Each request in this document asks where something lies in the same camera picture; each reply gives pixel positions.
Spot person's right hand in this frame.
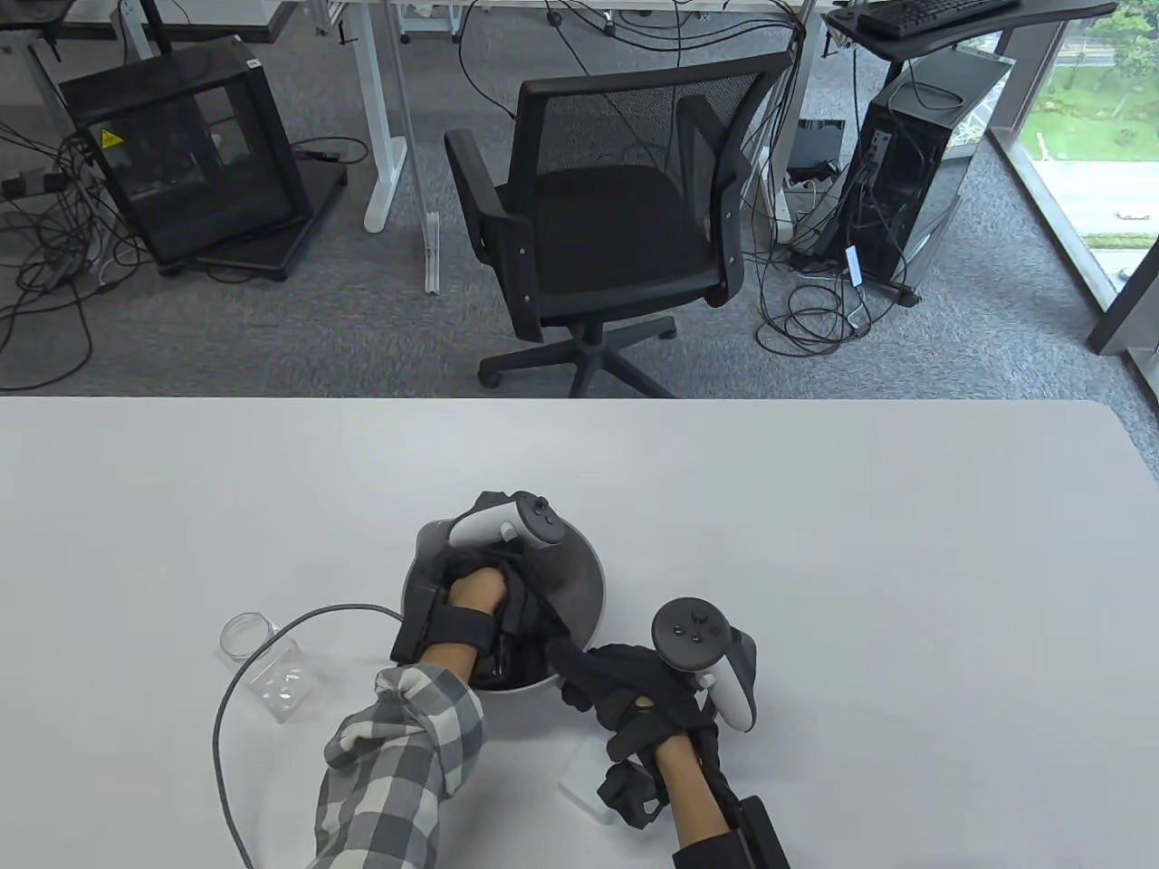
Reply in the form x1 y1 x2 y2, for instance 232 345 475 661
546 638 722 766

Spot person's left hand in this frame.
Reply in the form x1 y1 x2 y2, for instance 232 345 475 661
435 543 568 689

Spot grey salad bowl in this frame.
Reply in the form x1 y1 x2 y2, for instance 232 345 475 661
400 519 606 695

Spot white jar lid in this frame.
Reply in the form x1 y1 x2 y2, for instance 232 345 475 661
557 733 635 826

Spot clear glass jar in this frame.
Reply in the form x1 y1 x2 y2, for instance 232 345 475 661
216 613 327 722

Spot person's right forearm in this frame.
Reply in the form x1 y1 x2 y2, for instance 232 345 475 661
652 729 745 869

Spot person's left forearm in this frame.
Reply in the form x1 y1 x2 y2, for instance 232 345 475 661
312 638 490 869

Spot grey white left hand controller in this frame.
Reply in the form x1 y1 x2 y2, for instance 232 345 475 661
448 492 568 552

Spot grey white hand controller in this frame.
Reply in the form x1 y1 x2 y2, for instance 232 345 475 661
448 492 568 552
652 597 760 734

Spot grey white right hand controller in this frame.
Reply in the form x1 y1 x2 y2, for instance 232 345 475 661
652 597 760 734

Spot black mesh office chair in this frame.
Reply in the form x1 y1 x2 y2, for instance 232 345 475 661
444 50 798 399

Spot white desk leg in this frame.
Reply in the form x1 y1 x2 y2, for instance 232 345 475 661
768 14 827 242
349 0 410 234

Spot black glass-front cabinet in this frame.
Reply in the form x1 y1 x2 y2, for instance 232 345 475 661
59 36 350 282

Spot black computer tower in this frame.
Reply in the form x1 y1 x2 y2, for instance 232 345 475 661
819 50 1015 304

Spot dark-top desk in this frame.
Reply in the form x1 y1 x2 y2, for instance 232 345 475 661
0 0 302 46

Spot grey power strip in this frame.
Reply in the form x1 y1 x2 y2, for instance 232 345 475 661
0 170 70 201

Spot black keyboard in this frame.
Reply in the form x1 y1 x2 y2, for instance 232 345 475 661
856 0 1024 39

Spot black curved desk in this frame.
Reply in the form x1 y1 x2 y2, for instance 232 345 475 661
824 0 1119 62

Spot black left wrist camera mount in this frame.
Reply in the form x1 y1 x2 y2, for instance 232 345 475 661
389 543 510 689

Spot grey braided cable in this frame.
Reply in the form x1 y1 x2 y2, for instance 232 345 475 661
213 604 405 869

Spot coil of black floor cables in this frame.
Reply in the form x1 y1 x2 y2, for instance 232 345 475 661
754 243 908 357

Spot tangle of black floor cables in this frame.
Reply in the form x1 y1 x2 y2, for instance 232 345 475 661
0 118 153 395

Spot hanging black cables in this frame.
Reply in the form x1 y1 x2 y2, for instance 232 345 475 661
456 0 809 123

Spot dark window frame post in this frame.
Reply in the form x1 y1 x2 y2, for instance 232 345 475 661
1087 237 1159 357

